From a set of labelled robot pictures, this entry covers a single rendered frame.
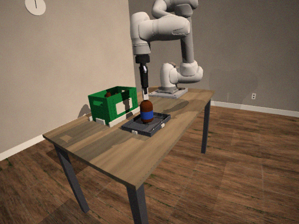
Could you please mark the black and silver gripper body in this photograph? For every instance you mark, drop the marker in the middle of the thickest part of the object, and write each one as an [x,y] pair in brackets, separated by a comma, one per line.
[142,60]

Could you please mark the green bottle crate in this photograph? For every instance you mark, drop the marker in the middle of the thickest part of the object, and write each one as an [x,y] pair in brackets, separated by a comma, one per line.
[113,107]

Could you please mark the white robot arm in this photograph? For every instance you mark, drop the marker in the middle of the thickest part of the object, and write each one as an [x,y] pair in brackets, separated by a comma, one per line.
[168,27]

